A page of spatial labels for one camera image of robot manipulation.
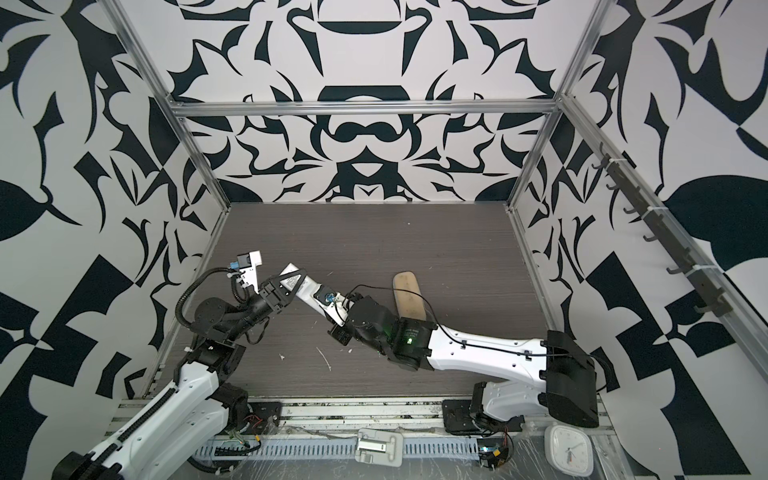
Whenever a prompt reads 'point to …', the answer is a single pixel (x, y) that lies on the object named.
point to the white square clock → (568, 451)
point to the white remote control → (305, 291)
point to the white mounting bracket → (380, 447)
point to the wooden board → (410, 301)
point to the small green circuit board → (492, 452)
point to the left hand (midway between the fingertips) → (306, 268)
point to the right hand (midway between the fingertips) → (324, 303)
